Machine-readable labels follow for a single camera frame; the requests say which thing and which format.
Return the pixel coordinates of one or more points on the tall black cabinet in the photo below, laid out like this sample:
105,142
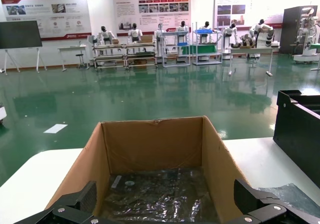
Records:
290,29

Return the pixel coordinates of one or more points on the white wheeled robot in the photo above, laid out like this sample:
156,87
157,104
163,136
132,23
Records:
307,54

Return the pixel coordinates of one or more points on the info board with photo row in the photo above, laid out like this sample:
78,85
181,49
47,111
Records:
125,12

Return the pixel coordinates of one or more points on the info board with grey icons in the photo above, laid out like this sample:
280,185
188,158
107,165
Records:
70,14

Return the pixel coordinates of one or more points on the graphics card in shiny bag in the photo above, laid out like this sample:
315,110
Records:
155,199

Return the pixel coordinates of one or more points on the white black humanoid robot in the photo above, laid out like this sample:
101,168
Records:
207,25
228,32
265,33
158,33
182,29
135,33
105,35

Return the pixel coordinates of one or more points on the info board with dark photos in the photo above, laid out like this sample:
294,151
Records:
250,4

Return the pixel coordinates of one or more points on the small blue bin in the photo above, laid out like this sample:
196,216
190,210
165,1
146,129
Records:
183,44

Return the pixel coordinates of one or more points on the long white table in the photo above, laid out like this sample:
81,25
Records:
252,49

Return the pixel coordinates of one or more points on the white paper sheet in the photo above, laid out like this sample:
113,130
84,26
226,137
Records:
55,128

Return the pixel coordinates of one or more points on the grey translucent antistatic bag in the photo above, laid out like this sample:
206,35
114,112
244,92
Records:
297,195

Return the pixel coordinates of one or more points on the black round stool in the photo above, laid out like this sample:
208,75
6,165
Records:
79,55

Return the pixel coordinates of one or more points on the black display on white stand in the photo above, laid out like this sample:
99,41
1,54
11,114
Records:
20,34

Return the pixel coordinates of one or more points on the small white desk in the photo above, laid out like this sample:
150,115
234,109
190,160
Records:
72,48

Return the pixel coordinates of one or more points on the small distant cardboard box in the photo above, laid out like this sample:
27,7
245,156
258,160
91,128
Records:
115,41

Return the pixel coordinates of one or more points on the open brown cardboard box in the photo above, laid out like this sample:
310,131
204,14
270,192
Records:
150,144

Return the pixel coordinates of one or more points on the black slotted container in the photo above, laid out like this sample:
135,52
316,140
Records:
295,134

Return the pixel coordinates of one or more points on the white tube workbench rack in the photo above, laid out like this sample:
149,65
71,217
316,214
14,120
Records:
108,46
140,44

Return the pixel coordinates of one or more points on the large distant cardboard box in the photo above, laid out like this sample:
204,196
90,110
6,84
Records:
147,39

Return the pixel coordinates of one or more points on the large blue bin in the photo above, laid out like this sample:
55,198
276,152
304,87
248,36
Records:
203,31

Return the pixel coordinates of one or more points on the green panel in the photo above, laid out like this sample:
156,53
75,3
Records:
200,49

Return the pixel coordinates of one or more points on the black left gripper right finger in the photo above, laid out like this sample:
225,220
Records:
250,199

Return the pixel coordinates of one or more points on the white metal shelf unit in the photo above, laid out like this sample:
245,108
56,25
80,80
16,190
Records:
207,62
175,32

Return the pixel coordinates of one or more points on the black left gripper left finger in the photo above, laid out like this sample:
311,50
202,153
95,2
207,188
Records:
86,196

